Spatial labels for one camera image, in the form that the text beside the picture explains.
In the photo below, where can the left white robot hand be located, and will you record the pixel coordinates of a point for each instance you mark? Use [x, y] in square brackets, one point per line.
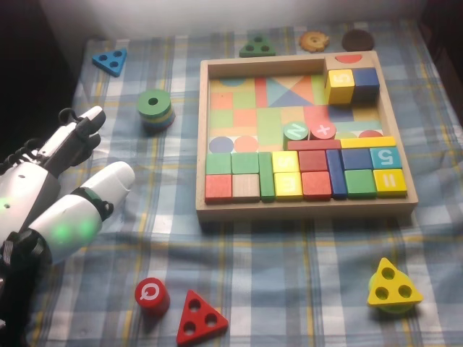
[25, 188]

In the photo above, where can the dark blue cube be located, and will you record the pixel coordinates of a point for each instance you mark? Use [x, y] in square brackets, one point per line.
[366, 85]

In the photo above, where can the yellow cube number 5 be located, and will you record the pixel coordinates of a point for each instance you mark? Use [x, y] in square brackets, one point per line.
[340, 88]

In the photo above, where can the wooden puzzle tray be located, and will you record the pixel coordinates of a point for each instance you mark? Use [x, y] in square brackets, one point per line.
[289, 213]

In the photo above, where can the blue triangle with holes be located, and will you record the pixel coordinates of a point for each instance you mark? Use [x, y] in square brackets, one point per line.
[108, 64]

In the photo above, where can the red triangle with holes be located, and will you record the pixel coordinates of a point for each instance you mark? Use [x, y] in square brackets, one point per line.
[197, 334]

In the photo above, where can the green triangle with holes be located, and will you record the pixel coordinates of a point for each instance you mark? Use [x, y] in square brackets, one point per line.
[253, 51]

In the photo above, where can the red cylinder letter Q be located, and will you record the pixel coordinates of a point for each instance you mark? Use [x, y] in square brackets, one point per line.
[152, 300]

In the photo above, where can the yellow triangle with holes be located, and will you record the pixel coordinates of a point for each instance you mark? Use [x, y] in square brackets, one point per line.
[392, 294]

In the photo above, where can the red cylinder white cross mark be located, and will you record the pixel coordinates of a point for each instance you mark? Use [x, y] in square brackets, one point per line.
[322, 131]

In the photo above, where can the tan gear-shaped disc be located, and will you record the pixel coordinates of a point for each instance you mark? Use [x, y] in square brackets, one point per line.
[314, 41]

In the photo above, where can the dark brown round disc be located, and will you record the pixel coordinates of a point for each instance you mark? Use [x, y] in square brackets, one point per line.
[357, 40]

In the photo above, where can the green cylinder letter N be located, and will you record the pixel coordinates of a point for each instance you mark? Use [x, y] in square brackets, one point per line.
[294, 133]

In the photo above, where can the blue plaid tablecloth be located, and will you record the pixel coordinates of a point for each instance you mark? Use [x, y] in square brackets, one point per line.
[275, 274]

